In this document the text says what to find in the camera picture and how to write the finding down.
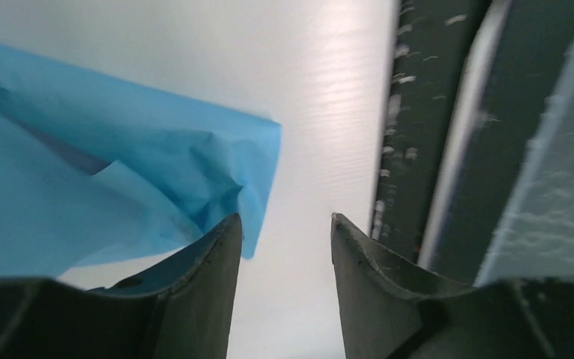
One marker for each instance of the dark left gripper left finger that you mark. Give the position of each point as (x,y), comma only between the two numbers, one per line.
(180,307)

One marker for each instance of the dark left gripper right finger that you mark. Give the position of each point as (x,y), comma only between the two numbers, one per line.
(391,308)

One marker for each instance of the blue wrapping paper sheet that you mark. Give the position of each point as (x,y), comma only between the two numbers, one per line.
(96,170)

